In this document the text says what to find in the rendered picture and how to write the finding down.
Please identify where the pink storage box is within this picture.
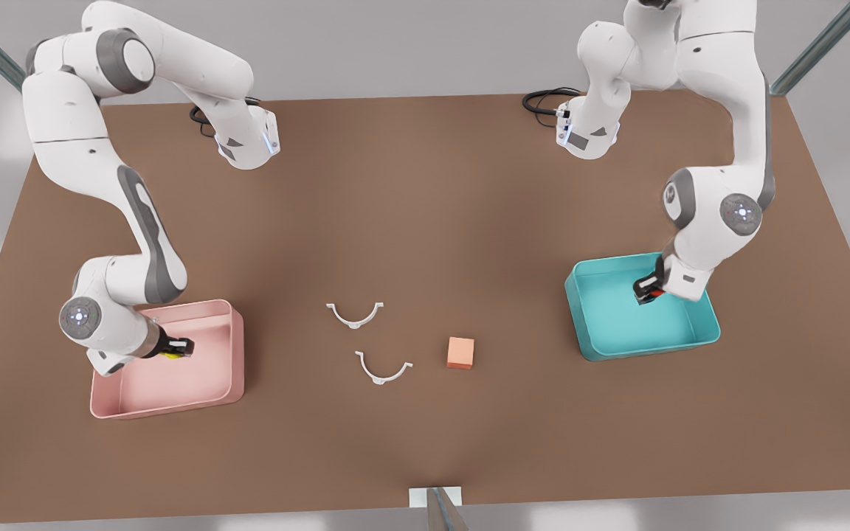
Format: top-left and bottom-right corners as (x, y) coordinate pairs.
(90, 299), (246, 420)

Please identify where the blue storage box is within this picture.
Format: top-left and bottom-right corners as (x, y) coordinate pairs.
(565, 253), (722, 362)

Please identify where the orange cube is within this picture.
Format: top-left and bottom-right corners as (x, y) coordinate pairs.
(446, 337), (475, 369)

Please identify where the white curved bracket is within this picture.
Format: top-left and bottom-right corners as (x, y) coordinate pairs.
(354, 350), (414, 386)
(325, 301), (384, 330)

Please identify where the black cable loop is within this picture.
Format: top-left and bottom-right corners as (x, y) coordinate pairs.
(189, 97), (263, 139)
(522, 87), (583, 128)

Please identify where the silver frame post with foot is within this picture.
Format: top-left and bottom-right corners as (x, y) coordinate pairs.
(409, 487), (470, 531)

